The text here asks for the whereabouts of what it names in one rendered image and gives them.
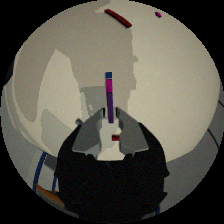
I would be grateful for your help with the magenta rod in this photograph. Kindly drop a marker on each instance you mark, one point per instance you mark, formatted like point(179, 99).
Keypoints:
point(108, 85)
point(158, 14)

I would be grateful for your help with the grey rod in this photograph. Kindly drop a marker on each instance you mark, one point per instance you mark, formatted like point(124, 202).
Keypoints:
point(78, 121)

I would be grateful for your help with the dark red rod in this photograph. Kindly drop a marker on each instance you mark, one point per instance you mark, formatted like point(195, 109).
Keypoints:
point(115, 137)
point(118, 18)

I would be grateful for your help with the purple rod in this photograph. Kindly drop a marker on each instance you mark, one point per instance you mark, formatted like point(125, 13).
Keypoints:
point(109, 96)

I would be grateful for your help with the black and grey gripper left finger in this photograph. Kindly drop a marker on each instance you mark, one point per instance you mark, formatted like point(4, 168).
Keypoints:
point(85, 139)

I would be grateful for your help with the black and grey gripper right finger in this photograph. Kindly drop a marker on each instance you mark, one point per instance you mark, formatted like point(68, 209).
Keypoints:
point(136, 139)

